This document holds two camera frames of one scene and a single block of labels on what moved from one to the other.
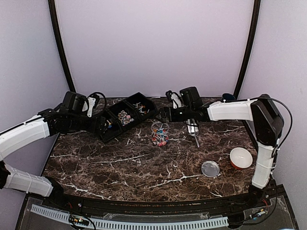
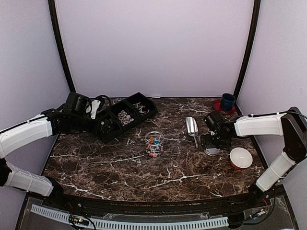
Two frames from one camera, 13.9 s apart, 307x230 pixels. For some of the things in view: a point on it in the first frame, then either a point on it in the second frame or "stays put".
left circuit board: (78, 220) stays put
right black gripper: (170, 116) -> (206, 137)
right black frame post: (257, 8) stays put
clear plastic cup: (159, 131) -> (154, 146)
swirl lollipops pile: (124, 118) stays put
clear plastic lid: (210, 168) -> (212, 151)
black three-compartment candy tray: (125, 115) stays put
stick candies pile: (142, 112) stays put
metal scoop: (193, 129) stays put
